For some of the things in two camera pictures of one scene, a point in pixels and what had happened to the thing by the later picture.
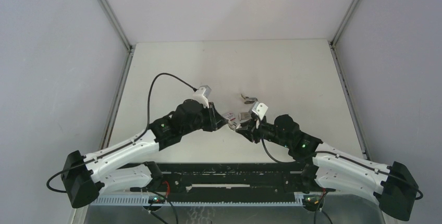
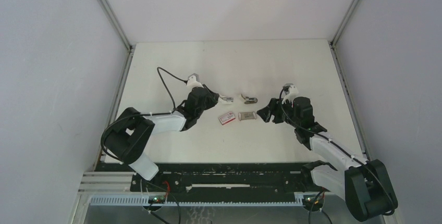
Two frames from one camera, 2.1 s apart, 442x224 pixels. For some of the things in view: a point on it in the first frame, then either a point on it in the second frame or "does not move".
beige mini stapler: (234, 125) to (228, 99)
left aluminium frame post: (105, 4) does not move
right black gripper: (250, 129) to (273, 108)
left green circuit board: (157, 200) does not move
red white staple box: (230, 116) does not move
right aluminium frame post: (332, 42) does not move
